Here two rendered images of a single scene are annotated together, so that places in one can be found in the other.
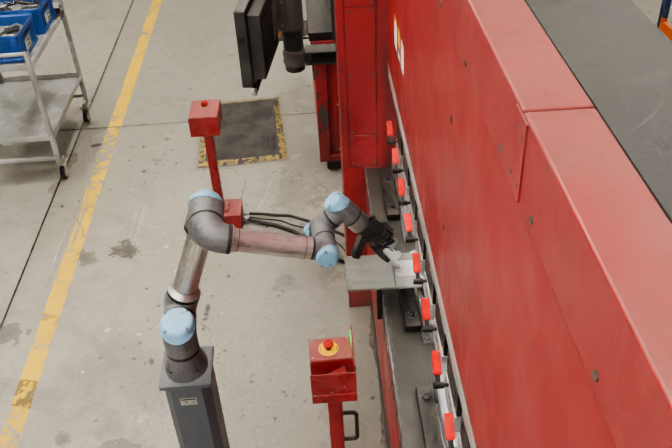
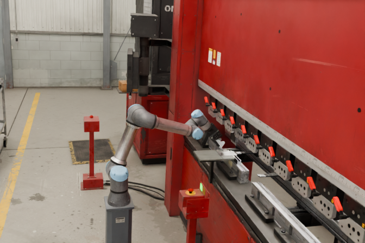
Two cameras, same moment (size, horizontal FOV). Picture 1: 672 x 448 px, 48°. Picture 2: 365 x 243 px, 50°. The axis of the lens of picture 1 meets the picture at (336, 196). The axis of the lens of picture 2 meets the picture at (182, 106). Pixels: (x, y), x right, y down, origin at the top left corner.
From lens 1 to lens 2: 121 cm
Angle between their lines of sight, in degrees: 25
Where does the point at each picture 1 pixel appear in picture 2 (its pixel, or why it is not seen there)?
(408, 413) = (244, 204)
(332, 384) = (197, 205)
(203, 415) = (126, 230)
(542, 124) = not seen: outside the picture
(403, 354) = (232, 186)
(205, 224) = (143, 112)
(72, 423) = not seen: outside the picture
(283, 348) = (138, 234)
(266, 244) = (171, 124)
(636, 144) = not seen: outside the picture
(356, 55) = (184, 74)
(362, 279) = (206, 157)
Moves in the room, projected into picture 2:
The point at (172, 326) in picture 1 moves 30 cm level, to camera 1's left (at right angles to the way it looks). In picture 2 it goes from (118, 171) to (69, 174)
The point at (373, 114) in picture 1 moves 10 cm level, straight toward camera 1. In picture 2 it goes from (189, 104) to (192, 107)
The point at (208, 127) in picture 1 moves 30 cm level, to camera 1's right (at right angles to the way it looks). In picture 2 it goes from (94, 127) to (122, 126)
